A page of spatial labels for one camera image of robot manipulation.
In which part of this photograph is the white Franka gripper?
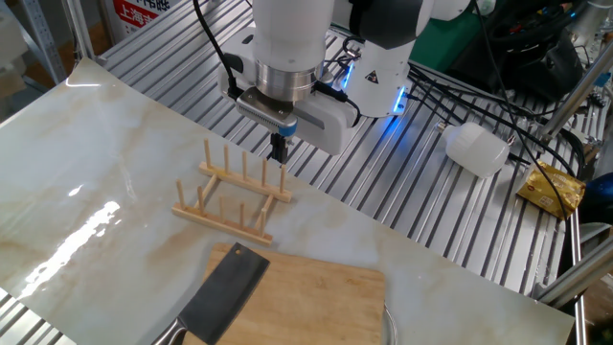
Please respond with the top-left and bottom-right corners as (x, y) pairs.
(217, 27), (360, 165)

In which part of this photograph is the steel cleaver knife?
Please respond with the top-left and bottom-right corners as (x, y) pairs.
(151, 241), (271, 345)

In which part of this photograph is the wooden peg rack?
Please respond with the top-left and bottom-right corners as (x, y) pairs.
(170, 138), (294, 247)

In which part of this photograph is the green mat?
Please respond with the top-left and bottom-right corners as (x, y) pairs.
(409, 9), (483, 73)

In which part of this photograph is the white LED bulb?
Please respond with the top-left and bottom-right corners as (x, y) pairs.
(434, 121), (511, 179)

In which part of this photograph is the red sign white text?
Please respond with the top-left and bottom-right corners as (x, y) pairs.
(112, 0), (167, 35)

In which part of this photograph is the perforated grey shelf upright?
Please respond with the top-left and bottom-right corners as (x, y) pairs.
(18, 0), (68, 85)

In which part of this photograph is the gold foil packet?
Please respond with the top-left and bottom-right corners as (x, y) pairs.
(515, 160), (587, 221)

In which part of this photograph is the black steering wheel controller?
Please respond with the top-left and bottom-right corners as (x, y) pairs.
(449, 0), (585, 102)

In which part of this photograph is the white foam box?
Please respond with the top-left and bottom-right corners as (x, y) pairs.
(0, 11), (28, 73)

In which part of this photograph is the dark blue round object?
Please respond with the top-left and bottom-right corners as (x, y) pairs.
(577, 172), (613, 226)

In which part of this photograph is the black camera cable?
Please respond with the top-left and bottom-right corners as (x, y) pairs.
(193, 0), (240, 101)

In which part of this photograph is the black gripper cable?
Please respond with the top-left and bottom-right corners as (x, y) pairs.
(313, 80), (361, 128)

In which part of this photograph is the wooden cutting board metal handle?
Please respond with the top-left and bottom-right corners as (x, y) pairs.
(183, 241), (398, 345)

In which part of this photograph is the slim metal post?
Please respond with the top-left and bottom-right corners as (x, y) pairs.
(64, 0), (97, 61)

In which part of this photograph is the thick black looped cable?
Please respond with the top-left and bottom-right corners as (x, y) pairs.
(538, 119), (589, 181)

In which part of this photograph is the slanted aluminium frame post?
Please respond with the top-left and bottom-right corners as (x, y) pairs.
(538, 42), (613, 143)

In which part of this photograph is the aluminium frame profile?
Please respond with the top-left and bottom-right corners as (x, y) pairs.
(534, 248), (613, 308)

